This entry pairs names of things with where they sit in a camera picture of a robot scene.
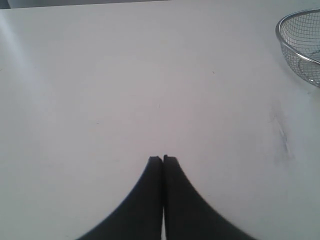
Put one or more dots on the oval metal wire basket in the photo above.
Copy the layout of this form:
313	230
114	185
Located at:
299	37

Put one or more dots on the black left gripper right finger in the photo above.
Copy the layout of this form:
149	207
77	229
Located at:
187	216

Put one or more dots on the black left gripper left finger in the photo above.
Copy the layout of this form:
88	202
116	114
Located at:
140	215

